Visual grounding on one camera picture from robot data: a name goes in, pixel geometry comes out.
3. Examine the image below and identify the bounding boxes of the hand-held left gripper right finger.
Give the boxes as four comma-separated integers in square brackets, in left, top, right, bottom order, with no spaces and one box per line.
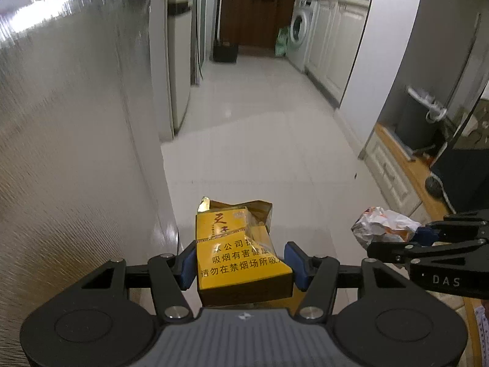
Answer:
[285,241,411,321]

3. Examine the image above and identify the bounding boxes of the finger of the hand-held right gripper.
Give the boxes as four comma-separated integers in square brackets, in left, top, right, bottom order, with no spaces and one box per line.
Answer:
[416,209,489,246]
[367,237,489,266]

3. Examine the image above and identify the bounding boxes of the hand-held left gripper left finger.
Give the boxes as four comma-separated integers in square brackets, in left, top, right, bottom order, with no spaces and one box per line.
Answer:
[78,239,198,321]

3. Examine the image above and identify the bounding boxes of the white paper wrapper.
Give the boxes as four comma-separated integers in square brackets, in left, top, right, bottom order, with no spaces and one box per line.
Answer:
[351,206,423,251]

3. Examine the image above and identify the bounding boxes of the yellow cigarette pack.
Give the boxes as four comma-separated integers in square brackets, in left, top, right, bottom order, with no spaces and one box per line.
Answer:
[195,196,294,307]

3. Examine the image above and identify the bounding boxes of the dark furniture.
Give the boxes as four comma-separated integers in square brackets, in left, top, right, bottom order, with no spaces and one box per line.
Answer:
[430,99,489,215]

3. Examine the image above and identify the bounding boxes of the white panelled low cabinet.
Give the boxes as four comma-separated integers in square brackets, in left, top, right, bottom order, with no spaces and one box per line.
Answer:
[363,122,430,220]

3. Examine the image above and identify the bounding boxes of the white refrigerator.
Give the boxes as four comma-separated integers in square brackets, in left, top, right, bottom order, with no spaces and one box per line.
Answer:
[147,0,220,140]

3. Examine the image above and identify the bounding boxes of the white kitchen base cabinets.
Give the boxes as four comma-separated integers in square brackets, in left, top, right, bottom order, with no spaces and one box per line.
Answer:
[303,0,369,104]

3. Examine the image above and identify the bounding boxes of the black bin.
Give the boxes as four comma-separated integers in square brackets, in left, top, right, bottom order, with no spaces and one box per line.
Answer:
[212,40,239,63]

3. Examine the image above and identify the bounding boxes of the green bag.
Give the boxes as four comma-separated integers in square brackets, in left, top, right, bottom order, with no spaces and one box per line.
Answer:
[275,26,293,57]

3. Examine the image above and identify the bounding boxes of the white washing machine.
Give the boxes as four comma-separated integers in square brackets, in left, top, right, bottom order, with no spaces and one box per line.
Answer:
[286,0,318,72]

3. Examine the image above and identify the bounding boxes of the brown wooden door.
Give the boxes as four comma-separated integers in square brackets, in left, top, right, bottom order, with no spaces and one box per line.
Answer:
[218,0,302,48]

